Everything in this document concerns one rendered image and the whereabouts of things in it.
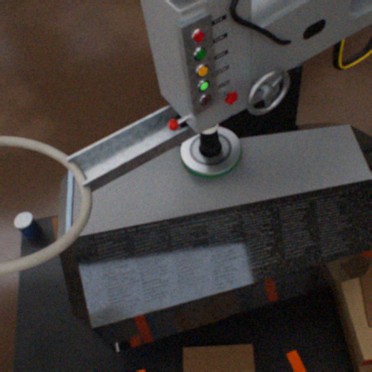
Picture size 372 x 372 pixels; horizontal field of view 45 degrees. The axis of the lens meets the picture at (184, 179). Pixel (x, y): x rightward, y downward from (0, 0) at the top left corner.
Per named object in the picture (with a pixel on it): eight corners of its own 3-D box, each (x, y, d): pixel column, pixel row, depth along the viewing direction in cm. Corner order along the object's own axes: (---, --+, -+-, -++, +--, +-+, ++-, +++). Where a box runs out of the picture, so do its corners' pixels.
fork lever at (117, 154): (247, 66, 154) (247, 55, 150) (283, 98, 144) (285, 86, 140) (66, 160, 138) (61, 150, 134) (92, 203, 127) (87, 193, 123)
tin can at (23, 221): (20, 236, 250) (10, 225, 240) (29, 221, 255) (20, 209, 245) (35, 241, 247) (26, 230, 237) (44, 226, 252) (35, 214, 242)
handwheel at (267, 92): (269, 84, 139) (271, 45, 127) (290, 102, 134) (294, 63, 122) (230, 105, 136) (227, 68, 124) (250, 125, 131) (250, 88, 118)
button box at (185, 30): (212, 97, 124) (204, 7, 101) (218, 103, 123) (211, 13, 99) (188, 110, 122) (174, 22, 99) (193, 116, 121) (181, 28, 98)
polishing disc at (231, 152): (252, 148, 158) (252, 145, 157) (212, 185, 151) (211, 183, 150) (209, 119, 168) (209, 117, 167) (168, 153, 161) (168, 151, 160)
